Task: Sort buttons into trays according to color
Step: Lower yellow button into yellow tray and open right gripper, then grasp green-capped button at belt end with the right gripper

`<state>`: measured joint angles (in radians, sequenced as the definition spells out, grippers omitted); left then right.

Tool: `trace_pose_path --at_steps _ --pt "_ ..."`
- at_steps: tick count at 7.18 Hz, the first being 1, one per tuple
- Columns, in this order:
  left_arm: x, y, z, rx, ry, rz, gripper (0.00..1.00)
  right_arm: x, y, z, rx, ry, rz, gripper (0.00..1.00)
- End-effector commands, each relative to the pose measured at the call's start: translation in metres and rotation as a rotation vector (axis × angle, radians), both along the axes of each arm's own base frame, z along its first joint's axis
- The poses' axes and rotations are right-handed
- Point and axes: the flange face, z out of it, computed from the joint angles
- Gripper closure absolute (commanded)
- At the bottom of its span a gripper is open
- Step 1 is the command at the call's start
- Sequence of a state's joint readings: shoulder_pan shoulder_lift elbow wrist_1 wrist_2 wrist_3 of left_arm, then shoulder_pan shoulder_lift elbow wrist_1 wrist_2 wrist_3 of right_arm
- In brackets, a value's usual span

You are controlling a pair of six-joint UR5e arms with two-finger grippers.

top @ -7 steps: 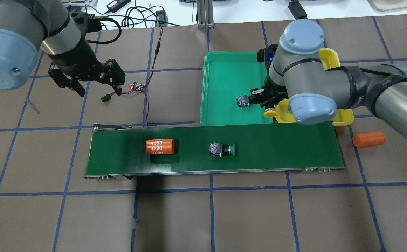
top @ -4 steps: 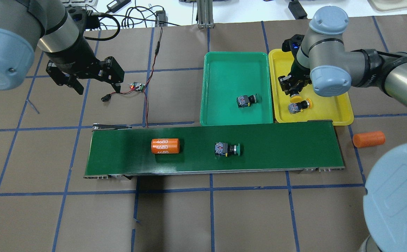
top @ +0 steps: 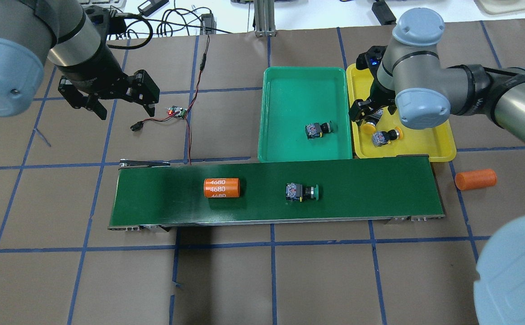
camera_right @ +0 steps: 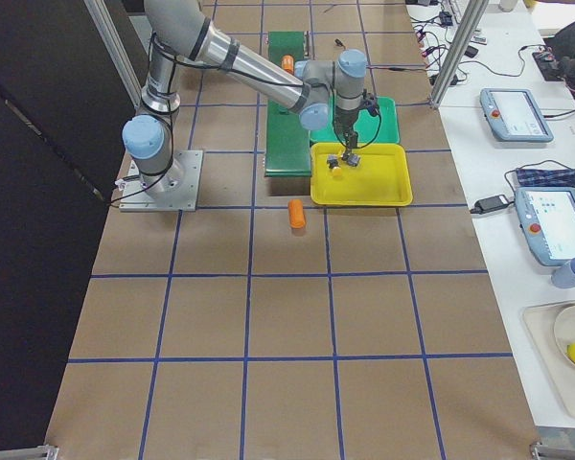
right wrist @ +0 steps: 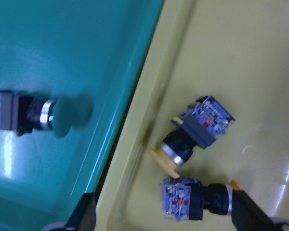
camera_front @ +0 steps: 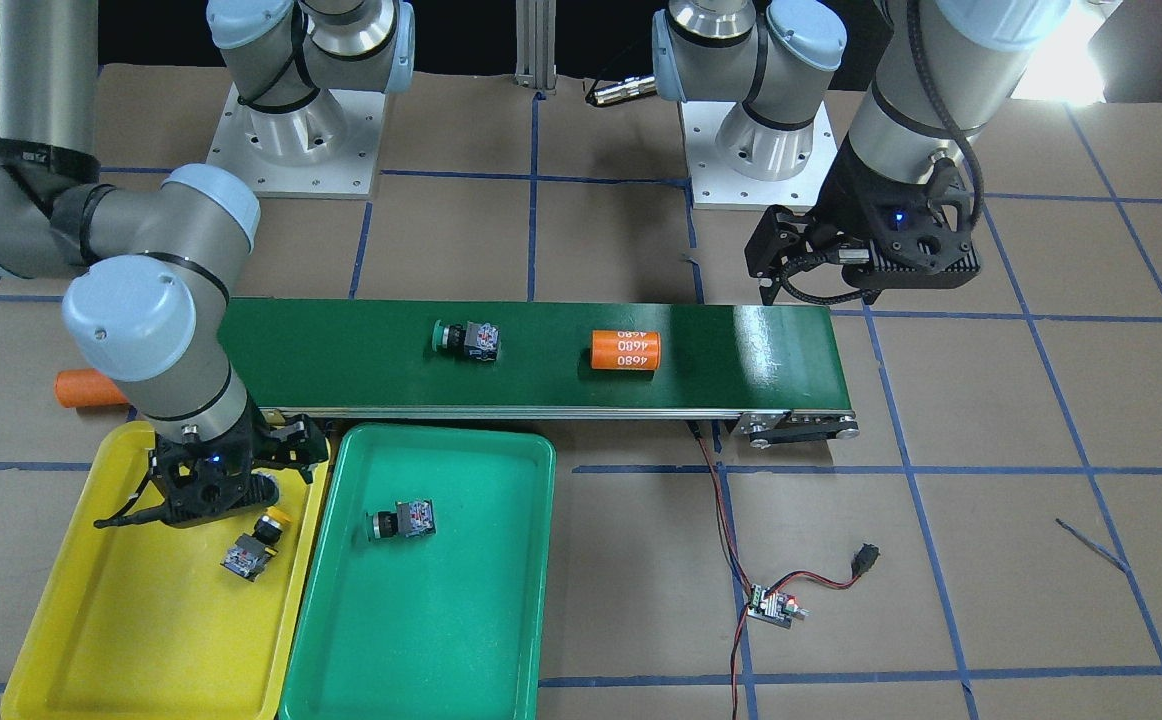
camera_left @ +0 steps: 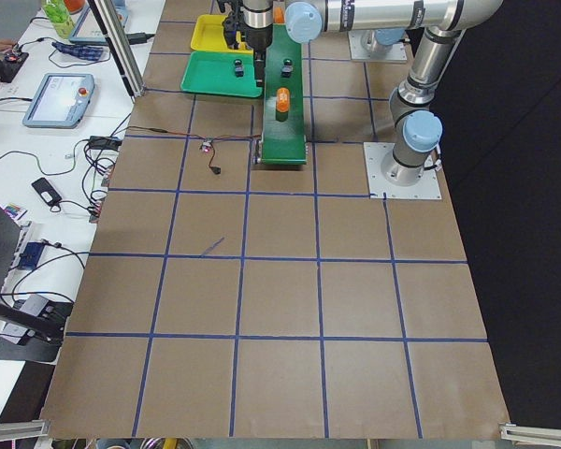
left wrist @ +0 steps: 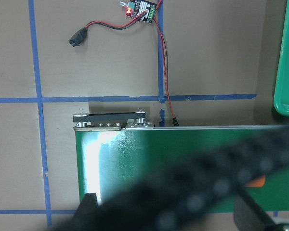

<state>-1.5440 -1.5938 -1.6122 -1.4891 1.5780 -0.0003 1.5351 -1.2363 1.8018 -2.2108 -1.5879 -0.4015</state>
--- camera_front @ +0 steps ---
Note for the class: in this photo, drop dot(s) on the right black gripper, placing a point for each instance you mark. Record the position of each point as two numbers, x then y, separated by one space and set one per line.
293 446

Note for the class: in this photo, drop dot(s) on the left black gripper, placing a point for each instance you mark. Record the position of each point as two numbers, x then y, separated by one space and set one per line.
844 203

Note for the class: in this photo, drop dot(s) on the green push button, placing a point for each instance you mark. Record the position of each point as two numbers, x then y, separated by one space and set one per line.
408 519
472 340

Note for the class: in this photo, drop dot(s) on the orange cylinder battery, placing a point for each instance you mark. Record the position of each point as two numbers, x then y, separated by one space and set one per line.
625 351

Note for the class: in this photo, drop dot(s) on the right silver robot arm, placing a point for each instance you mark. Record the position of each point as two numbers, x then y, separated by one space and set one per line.
151 275

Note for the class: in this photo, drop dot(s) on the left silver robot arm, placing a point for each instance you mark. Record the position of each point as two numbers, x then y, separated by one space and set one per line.
947 68

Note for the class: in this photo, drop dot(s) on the plain orange cylinder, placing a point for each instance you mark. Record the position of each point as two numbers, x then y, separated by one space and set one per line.
77 388

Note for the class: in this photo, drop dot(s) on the yellow plastic tray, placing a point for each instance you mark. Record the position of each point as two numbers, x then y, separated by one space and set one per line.
145 623

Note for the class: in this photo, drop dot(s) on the green conveyor belt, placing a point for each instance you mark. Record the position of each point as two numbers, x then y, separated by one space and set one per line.
773 374

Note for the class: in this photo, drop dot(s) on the green plastic tray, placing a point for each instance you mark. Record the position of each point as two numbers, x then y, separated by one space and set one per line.
437 627

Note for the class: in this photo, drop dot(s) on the silver metal connector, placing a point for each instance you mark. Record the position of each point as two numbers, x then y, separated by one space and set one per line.
628 90

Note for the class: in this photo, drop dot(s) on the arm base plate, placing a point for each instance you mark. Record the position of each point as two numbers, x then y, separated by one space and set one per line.
328 150
717 185

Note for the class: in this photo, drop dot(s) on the red black wire board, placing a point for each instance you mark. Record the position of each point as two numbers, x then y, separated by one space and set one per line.
768 603

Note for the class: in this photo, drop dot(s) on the aluminium frame post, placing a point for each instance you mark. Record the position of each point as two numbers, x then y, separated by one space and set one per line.
535 23

